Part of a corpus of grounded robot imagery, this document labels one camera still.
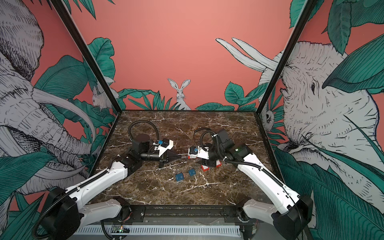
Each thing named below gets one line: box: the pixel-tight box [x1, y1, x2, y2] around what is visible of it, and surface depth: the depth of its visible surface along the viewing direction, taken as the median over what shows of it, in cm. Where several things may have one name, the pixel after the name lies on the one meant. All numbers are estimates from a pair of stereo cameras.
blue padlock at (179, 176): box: [175, 172, 185, 182], surface depth 88 cm
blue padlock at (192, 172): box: [188, 168, 196, 176], surface depth 90 cm
